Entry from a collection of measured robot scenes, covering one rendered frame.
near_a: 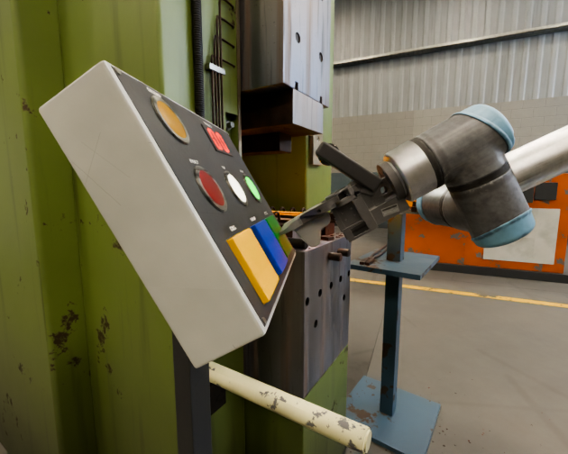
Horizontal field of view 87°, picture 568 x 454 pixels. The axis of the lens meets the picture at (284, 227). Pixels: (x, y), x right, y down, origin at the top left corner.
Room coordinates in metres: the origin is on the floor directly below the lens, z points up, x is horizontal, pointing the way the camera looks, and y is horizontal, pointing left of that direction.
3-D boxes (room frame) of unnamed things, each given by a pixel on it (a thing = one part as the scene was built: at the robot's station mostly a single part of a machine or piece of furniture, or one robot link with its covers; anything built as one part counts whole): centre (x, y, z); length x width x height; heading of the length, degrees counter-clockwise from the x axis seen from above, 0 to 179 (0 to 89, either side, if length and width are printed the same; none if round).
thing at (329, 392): (1.13, 0.08, 0.23); 0.56 x 0.38 x 0.47; 58
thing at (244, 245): (0.33, 0.04, 1.01); 0.07 x 0.05 x 0.07; 173
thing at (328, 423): (0.62, 0.03, 0.62); 0.44 x 0.05 x 0.05; 58
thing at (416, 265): (1.33, -0.50, 0.76); 0.40 x 0.30 x 0.02; 144
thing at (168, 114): (0.34, 0.12, 1.16); 0.05 x 0.03 x 0.04; 148
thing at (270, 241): (0.43, 0.02, 1.01); 0.07 x 0.05 x 0.07; 173
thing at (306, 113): (1.07, 0.10, 1.32); 0.42 x 0.20 x 0.10; 58
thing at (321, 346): (1.13, 0.08, 0.69); 0.56 x 0.38 x 0.45; 58
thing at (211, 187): (0.33, 0.08, 1.09); 0.05 x 0.03 x 0.04; 148
